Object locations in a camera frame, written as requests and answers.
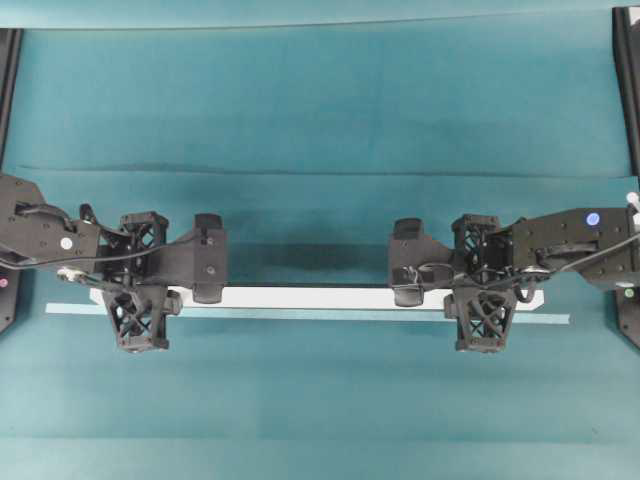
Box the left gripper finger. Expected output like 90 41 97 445
194 213 224 237
192 283 222 304

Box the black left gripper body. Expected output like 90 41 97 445
95 211 228 290

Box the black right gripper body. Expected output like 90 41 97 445
389 214 513 290

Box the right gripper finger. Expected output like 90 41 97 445
393 218 424 239
392 284 424 307

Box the long white wooden board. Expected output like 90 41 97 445
88 285 547 311

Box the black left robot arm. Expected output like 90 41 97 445
1 175 228 304

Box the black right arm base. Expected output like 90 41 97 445
614 287 640 348

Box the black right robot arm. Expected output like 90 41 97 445
388 207 639 307

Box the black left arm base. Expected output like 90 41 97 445
0 267 20 333

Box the pale tape strip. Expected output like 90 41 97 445
45 303 570 325

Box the teal green table cloth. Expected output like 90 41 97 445
1 1 639 479

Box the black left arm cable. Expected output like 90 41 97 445
0 201 201 296

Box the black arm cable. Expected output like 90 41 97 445
399 229 640 304
0 201 201 296

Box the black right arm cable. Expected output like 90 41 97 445
399 229 640 304

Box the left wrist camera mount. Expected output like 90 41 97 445
102 286 183 353

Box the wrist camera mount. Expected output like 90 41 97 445
444 287 517 353
102 286 183 353

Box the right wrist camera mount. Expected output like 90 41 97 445
444 287 517 353

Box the black left frame rail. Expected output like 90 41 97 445
0 28 24 164

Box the black frame rail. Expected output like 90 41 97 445
612 6 639 176
0 28 24 164

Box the black right frame rail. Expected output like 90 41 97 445
612 6 639 176

